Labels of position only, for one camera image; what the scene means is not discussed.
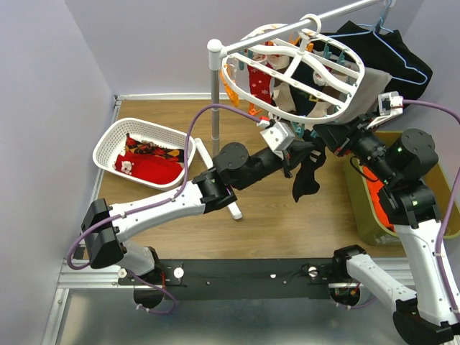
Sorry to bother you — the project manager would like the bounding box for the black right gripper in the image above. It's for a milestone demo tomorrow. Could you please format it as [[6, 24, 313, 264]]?
[[315, 111, 400, 184]]

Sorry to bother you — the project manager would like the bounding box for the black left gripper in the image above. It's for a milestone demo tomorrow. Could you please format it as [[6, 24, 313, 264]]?
[[235, 139, 316, 192]]

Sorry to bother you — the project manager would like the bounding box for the black striped sock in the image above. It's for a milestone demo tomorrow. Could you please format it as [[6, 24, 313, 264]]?
[[310, 137, 326, 169], [292, 154, 320, 202]]

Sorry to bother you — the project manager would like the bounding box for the white round sock hanger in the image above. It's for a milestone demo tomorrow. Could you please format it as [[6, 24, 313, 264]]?
[[219, 14, 366, 125]]

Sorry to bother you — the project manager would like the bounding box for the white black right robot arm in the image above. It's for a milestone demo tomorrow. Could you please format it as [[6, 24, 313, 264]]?
[[313, 114, 459, 344]]

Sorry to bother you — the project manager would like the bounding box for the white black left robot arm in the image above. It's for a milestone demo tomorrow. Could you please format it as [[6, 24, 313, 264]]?
[[82, 140, 315, 284]]

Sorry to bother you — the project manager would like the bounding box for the socks pile in basket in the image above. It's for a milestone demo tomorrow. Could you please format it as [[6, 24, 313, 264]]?
[[112, 133, 184, 185]]

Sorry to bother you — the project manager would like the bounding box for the navy santa sock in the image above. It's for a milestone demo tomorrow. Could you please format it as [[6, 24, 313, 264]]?
[[290, 63, 326, 116]]

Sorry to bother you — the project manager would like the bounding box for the cream brown striped sock back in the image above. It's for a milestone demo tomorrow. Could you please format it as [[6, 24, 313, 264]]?
[[272, 79, 296, 114]]

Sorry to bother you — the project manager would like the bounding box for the orange cloth in bin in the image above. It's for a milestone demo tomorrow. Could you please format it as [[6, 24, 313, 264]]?
[[362, 166, 395, 232]]

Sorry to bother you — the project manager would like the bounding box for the grey hanging garment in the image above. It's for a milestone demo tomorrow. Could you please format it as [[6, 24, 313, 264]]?
[[338, 67, 392, 123]]

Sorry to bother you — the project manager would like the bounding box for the red santa sock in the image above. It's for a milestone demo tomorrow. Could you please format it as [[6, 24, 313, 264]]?
[[248, 65, 272, 104]]

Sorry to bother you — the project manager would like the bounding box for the black hanging garment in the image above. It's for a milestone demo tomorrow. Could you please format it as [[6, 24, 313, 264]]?
[[325, 21, 433, 123]]

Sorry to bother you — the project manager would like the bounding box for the silver drying rack stand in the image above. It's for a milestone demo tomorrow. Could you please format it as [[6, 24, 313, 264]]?
[[195, 0, 382, 220]]

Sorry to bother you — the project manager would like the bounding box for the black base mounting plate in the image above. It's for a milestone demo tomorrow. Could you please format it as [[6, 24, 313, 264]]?
[[129, 257, 364, 302]]

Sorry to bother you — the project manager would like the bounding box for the white perforated basket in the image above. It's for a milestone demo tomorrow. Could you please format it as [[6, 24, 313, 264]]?
[[93, 118, 196, 190]]

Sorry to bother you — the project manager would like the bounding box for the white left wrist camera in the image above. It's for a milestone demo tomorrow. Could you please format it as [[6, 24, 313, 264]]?
[[260, 121, 295, 152]]

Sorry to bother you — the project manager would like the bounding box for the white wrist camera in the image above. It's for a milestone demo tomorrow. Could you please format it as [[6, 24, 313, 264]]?
[[260, 121, 295, 152], [367, 91, 403, 129]]

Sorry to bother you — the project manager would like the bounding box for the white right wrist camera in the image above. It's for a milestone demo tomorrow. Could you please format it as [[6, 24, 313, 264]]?
[[367, 91, 403, 129]]

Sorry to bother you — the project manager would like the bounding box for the light blue wire hanger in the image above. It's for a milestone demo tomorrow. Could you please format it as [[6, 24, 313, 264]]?
[[330, 1, 433, 87]]

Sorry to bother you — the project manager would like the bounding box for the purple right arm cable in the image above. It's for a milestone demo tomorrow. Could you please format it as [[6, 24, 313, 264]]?
[[400, 99, 460, 317]]

